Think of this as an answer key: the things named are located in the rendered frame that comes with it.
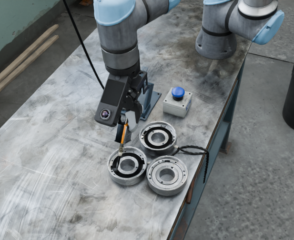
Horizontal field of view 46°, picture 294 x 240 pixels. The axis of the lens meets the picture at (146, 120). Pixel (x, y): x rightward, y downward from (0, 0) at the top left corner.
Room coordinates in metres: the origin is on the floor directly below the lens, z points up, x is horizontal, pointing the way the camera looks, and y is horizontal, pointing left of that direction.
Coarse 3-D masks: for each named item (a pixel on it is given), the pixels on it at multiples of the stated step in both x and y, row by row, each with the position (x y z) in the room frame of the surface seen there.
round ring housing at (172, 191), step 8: (152, 160) 0.53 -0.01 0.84; (160, 160) 0.53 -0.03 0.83; (168, 160) 0.53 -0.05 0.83; (176, 160) 0.53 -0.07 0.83; (152, 168) 0.51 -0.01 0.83; (160, 168) 0.51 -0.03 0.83; (168, 168) 0.51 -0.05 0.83; (184, 168) 0.50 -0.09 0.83; (160, 176) 0.50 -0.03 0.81; (176, 176) 0.48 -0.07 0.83; (184, 176) 0.48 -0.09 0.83; (152, 184) 0.45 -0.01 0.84; (168, 184) 0.46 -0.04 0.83; (184, 184) 0.46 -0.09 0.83; (160, 192) 0.44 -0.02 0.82; (168, 192) 0.44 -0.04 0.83; (176, 192) 0.44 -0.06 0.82
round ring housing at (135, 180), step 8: (112, 152) 0.56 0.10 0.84; (136, 152) 0.56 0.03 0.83; (120, 160) 0.54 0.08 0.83; (128, 160) 0.54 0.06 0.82; (136, 160) 0.54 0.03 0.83; (144, 160) 0.54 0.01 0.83; (120, 168) 0.52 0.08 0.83; (136, 168) 0.51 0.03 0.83; (144, 168) 0.50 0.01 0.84; (112, 176) 0.49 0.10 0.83; (136, 176) 0.48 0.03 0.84; (144, 176) 0.50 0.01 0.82; (128, 184) 0.47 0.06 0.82
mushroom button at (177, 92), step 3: (177, 87) 0.77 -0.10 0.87; (180, 87) 0.77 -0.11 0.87; (174, 90) 0.75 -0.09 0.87; (177, 90) 0.75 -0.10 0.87; (180, 90) 0.75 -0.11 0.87; (183, 90) 0.75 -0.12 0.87; (174, 93) 0.74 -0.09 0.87; (177, 93) 0.74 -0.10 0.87; (180, 93) 0.74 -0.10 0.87; (183, 93) 0.74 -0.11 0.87; (174, 96) 0.74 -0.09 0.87; (177, 96) 0.73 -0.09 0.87; (180, 96) 0.73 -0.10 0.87
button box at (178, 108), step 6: (168, 96) 0.76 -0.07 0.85; (186, 96) 0.75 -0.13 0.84; (192, 96) 0.77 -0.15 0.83; (168, 102) 0.73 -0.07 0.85; (174, 102) 0.73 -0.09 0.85; (180, 102) 0.73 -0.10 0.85; (186, 102) 0.73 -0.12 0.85; (168, 108) 0.73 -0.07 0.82; (174, 108) 0.72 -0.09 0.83; (180, 108) 0.71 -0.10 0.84; (186, 108) 0.72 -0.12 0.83; (174, 114) 0.72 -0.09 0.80; (180, 114) 0.71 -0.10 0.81
